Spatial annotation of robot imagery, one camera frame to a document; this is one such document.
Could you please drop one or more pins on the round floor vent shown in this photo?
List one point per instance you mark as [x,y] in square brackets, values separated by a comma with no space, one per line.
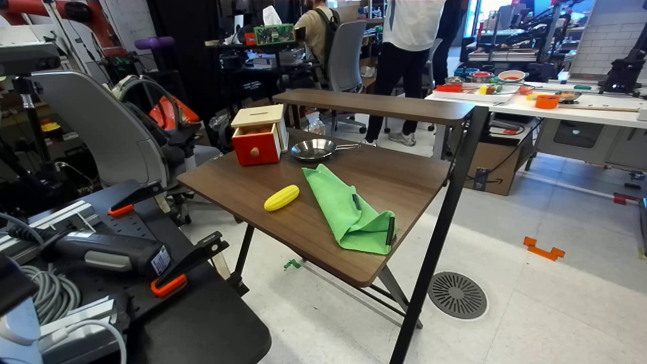
[457,295]

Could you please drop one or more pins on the white table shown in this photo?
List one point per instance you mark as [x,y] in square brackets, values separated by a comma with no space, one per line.
[581,114]

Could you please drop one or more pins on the green tissue box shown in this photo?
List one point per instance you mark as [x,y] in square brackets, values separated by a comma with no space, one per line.
[274,34]

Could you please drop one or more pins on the purple dumbbell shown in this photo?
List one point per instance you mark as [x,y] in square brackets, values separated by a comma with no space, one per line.
[154,42]

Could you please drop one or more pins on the cardboard box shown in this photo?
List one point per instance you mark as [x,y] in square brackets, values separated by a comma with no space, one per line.
[493,167]

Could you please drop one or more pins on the green cloth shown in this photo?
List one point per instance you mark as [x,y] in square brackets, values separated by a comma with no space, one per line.
[343,212]

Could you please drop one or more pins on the silver frying pan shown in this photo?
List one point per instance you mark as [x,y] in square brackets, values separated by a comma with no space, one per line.
[313,149]

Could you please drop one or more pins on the white bowl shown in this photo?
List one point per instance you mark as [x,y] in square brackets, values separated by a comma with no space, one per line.
[511,76]

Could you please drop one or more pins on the person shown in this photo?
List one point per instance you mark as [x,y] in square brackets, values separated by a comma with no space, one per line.
[447,35]
[407,50]
[314,30]

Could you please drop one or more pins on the black machine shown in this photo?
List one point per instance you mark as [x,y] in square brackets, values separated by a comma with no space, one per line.
[624,73]

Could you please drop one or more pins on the black desk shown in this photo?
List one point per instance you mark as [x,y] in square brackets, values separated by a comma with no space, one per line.
[252,71]

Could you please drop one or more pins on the wooden box with red drawer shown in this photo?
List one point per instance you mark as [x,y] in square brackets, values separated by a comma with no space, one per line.
[257,149]

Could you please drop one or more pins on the yellow toy corn cob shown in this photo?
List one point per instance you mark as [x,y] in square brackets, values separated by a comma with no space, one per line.
[281,197]

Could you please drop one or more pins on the grey office chair with headrest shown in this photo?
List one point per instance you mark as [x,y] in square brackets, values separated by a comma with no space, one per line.
[111,131]

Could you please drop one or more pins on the black clamp with orange tip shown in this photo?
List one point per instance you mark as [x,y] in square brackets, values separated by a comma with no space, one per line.
[134,194]
[194,255]

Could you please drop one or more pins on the black and grey power brick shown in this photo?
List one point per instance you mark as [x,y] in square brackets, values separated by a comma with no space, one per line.
[113,252]

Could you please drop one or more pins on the orange bowl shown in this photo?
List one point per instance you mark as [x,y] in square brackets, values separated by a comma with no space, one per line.
[547,101]

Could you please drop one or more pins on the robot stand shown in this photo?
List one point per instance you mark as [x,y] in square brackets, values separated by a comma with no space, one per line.
[202,323]

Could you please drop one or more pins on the aluminium rail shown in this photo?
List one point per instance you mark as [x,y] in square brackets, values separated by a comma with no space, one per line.
[55,220]

